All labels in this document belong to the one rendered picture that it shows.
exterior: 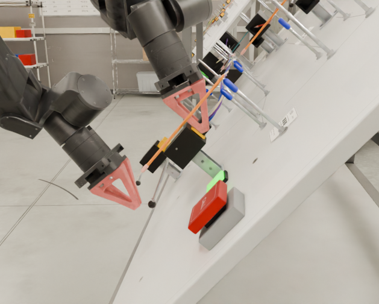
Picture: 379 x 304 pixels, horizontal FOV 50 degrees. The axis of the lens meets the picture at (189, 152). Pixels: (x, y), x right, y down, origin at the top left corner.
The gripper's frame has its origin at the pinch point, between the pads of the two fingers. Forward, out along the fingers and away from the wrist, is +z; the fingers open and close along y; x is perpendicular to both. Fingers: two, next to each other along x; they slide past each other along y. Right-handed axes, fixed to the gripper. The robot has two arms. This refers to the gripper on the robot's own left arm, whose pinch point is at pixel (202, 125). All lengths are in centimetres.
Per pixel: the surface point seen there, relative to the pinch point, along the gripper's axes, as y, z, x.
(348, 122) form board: -27.3, 2.1, -13.4
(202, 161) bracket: 0.8, 5.3, 2.8
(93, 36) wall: 738, -155, 162
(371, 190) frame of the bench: 59, 49, -33
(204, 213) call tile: -23.6, 5.3, 2.3
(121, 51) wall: 744, -106, 128
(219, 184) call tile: -20.5, 4.0, -0.2
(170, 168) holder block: 33.8, 10.2, 14.3
